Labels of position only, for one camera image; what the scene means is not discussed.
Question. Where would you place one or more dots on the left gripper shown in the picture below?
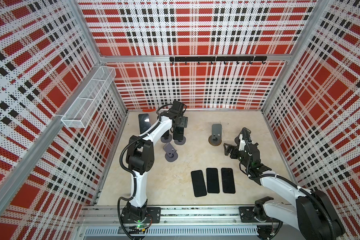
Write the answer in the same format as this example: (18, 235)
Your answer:
(183, 121)

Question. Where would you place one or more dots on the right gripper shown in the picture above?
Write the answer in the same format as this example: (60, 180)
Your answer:
(235, 149)

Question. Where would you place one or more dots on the black phone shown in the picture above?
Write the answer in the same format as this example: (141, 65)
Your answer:
(213, 186)
(228, 181)
(144, 122)
(178, 133)
(198, 182)

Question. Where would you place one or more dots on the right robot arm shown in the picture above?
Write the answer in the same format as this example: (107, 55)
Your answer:
(310, 212)

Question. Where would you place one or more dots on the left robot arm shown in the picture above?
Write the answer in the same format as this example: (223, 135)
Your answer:
(138, 157)

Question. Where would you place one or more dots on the brown base phone stand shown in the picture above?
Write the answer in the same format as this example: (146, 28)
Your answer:
(215, 139)

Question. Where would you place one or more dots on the front grey phone stand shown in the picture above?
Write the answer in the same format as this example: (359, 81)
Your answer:
(171, 154)

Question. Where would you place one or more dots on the black hook rail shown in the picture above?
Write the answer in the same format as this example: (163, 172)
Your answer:
(213, 59)

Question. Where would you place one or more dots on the white wire mesh basket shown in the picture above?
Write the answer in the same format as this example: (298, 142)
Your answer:
(96, 85)

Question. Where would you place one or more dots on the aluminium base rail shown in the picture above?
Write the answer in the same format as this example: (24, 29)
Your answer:
(175, 221)

